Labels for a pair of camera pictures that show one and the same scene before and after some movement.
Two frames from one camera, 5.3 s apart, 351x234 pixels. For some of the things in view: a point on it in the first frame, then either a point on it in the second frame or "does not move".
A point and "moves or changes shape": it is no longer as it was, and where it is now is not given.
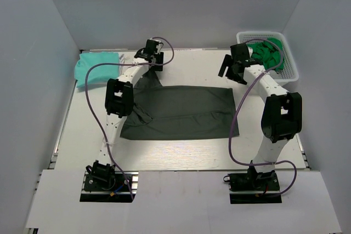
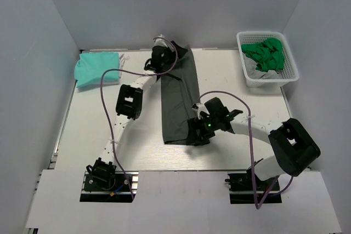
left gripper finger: [160, 60] → [179, 49]
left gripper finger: [157, 68] → [170, 75]
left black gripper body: [156, 56] → [169, 57]
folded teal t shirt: [98, 73] does not move
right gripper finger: [227, 62] → [193, 140]
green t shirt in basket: [268, 53] does not move
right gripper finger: [233, 74] → [205, 137]
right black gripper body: [233, 62] → [204, 123]
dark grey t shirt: [180, 111] moves or changes shape
